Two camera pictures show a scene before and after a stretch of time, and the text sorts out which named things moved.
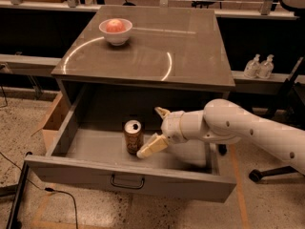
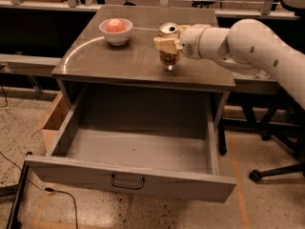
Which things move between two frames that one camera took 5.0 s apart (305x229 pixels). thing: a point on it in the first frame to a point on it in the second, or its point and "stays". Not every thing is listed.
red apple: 114,26 stays
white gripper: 172,126 to 190,41
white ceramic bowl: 116,38 stays
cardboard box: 57,116 stays
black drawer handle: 127,186 stays
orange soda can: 133,135 to 168,30
